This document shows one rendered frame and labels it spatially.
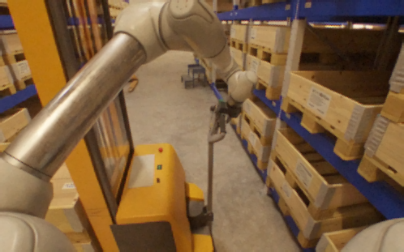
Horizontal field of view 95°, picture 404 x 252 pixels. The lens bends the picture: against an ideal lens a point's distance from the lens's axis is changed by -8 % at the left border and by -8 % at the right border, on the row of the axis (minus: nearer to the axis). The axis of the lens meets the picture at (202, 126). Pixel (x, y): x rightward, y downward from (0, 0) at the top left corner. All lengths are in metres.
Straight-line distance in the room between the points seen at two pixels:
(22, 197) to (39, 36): 0.69
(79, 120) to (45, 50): 0.57
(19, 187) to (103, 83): 0.25
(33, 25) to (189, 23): 0.66
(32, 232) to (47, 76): 0.79
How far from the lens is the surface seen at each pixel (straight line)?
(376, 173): 1.31
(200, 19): 0.52
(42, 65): 1.03
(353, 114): 1.33
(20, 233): 0.30
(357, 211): 1.98
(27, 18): 1.02
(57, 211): 1.43
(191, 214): 1.85
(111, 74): 0.52
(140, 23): 0.59
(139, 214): 1.33
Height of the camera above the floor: 1.89
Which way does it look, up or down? 28 degrees down
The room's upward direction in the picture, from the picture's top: straight up
